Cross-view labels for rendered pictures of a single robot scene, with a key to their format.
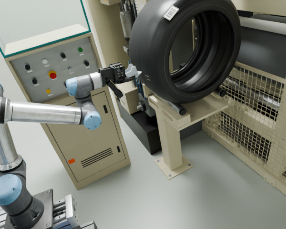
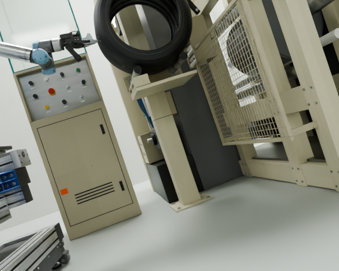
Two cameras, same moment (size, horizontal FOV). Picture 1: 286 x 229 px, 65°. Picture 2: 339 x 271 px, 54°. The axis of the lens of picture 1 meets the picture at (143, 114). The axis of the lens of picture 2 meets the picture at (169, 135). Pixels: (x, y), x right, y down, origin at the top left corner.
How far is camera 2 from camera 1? 1.53 m
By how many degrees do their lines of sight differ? 36
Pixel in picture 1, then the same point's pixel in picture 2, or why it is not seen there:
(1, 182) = not seen: outside the picture
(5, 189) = not seen: outside the picture
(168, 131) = (165, 140)
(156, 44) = (98, 7)
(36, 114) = not seen: outside the picture
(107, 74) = (65, 38)
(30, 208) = not seen: outside the picture
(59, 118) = (13, 49)
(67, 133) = (61, 153)
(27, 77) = (30, 93)
